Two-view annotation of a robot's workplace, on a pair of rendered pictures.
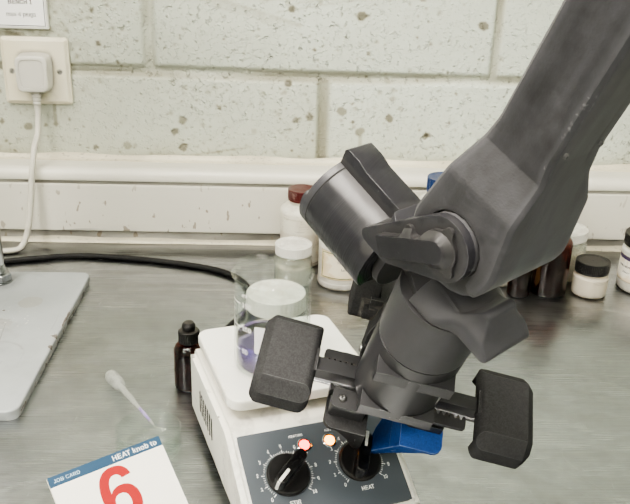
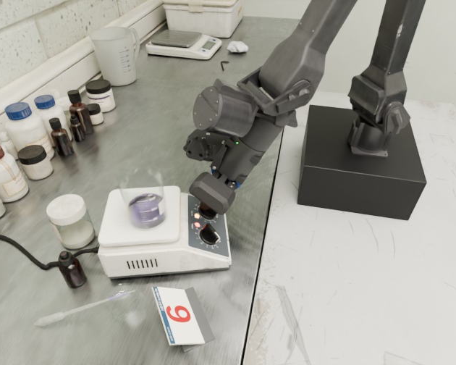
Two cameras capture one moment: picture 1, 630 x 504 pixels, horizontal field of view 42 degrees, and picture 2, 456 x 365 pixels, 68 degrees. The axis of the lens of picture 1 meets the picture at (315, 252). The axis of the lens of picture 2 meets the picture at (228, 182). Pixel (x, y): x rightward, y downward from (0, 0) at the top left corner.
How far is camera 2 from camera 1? 0.51 m
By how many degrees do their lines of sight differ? 65
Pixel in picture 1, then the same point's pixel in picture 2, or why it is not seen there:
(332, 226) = (234, 120)
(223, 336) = (111, 232)
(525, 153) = (322, 45)
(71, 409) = (64, 349)
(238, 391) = (169, 233)
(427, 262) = (302, 102)
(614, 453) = not seen: hidden behind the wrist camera
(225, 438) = (184, 250)
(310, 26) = not seen: outside the picture
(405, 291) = (271, 123)
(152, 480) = (173, 298)
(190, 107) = not seen: outside the picture
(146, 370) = (44, 302)
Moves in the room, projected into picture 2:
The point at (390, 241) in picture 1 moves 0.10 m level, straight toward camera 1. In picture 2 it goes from (285, 104) to (368, 118)
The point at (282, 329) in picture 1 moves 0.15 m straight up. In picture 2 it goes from (207, 182) to (202, 78)
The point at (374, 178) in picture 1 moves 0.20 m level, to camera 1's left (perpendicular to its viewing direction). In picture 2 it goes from (237, 90) to (181, 194)
